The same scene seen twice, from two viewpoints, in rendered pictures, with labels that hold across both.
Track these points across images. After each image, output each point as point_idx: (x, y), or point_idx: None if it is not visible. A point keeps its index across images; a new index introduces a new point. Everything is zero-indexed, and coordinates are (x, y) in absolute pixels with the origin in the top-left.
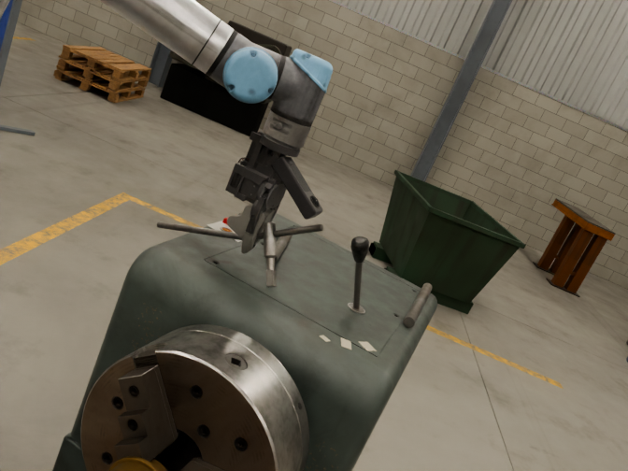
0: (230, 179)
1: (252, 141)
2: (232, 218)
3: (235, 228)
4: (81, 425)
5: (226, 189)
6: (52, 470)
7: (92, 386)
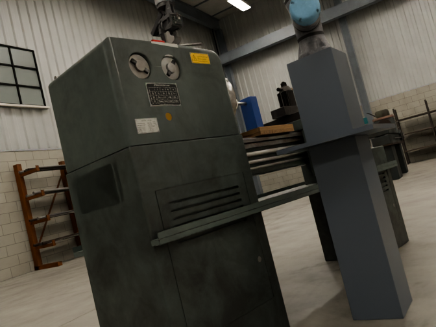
0: (182, 21)
1: (172, 5)
2: (180, 37)
3: (178, 42)
4: (236, 102)
5: (183, 25)
6: (246, 152)
7: (233, 89)
